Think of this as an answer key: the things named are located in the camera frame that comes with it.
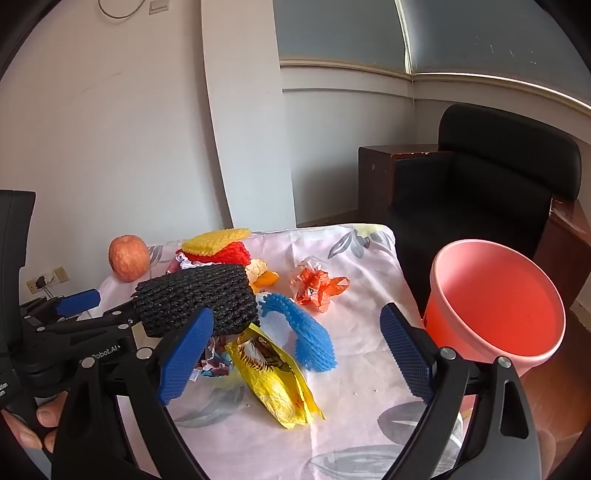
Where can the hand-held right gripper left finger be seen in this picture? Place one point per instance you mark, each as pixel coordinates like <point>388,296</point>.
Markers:
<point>184,362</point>

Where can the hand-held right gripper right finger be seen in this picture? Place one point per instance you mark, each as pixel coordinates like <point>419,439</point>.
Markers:
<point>406,350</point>

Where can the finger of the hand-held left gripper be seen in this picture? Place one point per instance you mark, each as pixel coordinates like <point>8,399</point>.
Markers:
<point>92,325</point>
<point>81,301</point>

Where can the black foam fruit net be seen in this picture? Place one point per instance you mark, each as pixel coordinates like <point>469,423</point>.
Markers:
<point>198,295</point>

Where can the pink plastic bucket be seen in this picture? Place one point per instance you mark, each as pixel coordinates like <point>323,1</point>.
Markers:
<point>498,300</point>

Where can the orange white plastic wrapper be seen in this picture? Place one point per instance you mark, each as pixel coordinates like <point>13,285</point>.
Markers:
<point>316,286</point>

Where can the red foam fruit net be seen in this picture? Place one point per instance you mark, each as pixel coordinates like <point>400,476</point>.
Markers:
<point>233,254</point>

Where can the person's left hand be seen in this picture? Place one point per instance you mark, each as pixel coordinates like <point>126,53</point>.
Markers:
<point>48,415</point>

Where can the colourful candy wrapper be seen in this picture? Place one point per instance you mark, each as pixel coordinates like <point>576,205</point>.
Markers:
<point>217,364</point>

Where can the red apple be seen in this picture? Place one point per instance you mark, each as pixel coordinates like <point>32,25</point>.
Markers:
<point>129,258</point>

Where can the floral pink tablecloth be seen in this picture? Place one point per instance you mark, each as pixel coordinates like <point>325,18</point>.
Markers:
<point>360,286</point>

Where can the blue foam fruit net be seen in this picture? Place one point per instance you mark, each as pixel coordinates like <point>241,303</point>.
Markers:
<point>314,346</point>

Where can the yellow snack bag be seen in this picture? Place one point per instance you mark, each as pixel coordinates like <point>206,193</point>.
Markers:
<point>277,383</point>

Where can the red white snack wrapper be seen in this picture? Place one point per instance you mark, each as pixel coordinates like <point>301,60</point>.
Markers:
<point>187,264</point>

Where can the orange peel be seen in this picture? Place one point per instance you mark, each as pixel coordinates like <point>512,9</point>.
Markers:
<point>264,276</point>

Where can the yellow foam fruit net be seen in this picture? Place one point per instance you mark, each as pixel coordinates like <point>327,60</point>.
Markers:
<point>212,242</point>

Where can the black leather armchair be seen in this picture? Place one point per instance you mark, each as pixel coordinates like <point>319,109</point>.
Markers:
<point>461,194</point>

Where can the brown wooden side table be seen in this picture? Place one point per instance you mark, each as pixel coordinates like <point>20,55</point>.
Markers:
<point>374,184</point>

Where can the window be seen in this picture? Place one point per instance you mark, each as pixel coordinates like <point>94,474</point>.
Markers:
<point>346,32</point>

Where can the wall socket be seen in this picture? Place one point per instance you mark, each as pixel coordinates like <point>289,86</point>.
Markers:
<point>30,286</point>
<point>61,274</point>

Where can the white wall switch plate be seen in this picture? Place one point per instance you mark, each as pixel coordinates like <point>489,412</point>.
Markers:
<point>159,5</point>

